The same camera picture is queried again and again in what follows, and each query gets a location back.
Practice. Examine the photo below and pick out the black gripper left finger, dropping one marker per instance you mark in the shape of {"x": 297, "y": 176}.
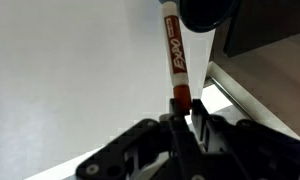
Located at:
{"x": 184, "y": 161}

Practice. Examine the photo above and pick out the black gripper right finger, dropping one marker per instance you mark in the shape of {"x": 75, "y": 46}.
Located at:
{"x": 228, "y": 153}

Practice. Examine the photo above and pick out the red Expo dry-erase marker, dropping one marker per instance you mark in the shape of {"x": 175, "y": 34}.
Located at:
{"x": 176, "y": 56}

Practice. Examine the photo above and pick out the dark teal enamel mug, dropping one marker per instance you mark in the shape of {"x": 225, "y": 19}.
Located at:
{"x": 203, "y": 15}

